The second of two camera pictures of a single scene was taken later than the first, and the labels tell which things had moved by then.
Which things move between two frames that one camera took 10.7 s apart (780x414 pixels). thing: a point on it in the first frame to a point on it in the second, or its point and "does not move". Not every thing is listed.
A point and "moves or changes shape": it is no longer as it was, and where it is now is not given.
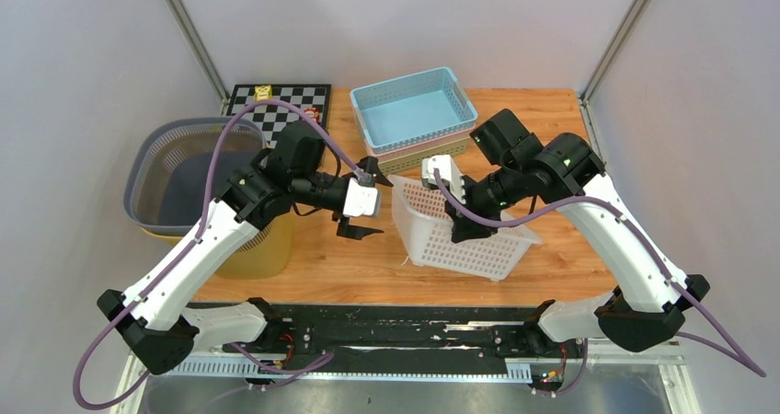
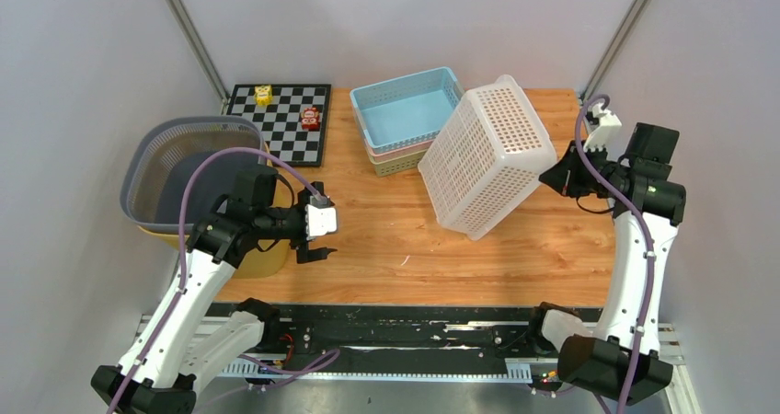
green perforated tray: (413, 161) does not move
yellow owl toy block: (262, 93) does not move
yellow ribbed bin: (266, 255) does not move
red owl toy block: (312, 113) does not move
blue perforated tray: (404, 109) does not move
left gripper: (346, 228) to (303, 252)
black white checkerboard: (273, 118) does not move
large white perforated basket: (426, 225) moves or changes shape
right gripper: (464, 227) to (564, 177)
